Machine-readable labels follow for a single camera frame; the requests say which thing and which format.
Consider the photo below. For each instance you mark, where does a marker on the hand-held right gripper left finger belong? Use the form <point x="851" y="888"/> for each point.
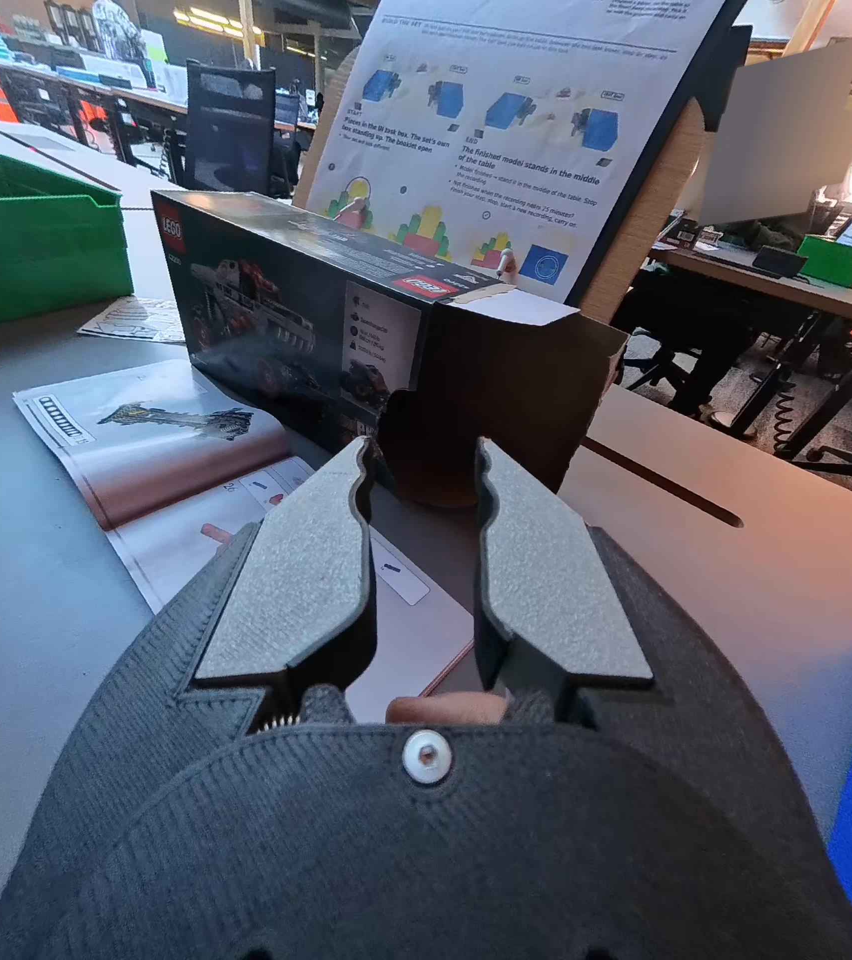
<point x="298" y="570"/>

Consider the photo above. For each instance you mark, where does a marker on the dark bag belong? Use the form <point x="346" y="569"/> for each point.
<point x="283" y="300"/>

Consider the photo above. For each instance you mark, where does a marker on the small green bin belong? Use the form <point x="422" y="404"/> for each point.
<point x="845" y="262"/>

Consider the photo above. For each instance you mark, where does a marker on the cardboard sheet stand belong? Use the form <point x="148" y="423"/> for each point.
<point x="665" y="187"/>

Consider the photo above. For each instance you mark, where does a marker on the sticker sheet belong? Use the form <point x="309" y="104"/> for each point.
<point x="133" y="319"/>

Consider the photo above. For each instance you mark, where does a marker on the printed task instruction sheet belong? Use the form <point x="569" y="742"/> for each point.
<point x="508" y="150"/>

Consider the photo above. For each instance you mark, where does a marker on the green plastic bin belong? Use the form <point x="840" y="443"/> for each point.
<point x="28" y="247"/>

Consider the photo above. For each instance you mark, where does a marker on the black office chair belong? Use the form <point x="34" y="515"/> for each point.
<point x="231" y="127"/>

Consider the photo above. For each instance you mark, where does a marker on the white divider panel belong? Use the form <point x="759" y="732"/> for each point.
<point x="778" y="135"/>

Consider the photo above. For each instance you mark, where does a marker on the person's right hand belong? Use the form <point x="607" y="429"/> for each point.
<point x="444" y="709"/>

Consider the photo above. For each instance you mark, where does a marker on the lego instruction booklet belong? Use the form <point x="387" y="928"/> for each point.
<point x="171" y="450"/>

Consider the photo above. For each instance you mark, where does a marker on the black device on desk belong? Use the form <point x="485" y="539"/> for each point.
<point x="779" y="262"/>

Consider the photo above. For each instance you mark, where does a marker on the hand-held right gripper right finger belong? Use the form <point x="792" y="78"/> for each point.
<point x="553" y="585"/>

